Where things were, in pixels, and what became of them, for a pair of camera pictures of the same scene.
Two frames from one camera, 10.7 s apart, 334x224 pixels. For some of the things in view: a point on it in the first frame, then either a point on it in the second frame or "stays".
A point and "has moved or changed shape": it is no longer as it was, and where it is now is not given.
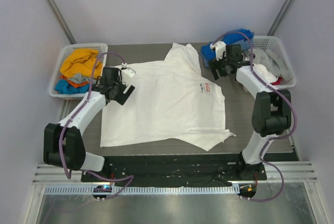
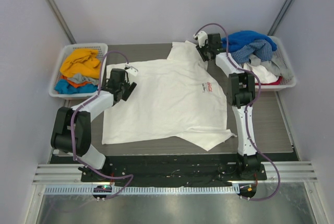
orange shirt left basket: x=75 y=84 stays
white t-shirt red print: x=171 y=101 stays
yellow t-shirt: x=82 y=61 stays
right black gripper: x=221 y=66 → x=205 y=51
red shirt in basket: x=277 y=82 stays
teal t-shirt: x=63 y=86 stays
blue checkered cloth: x=246 y=45 → x=262 y=48
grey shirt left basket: x=78 y=78 stays
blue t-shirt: x=231 y=37 has moved or changed shape
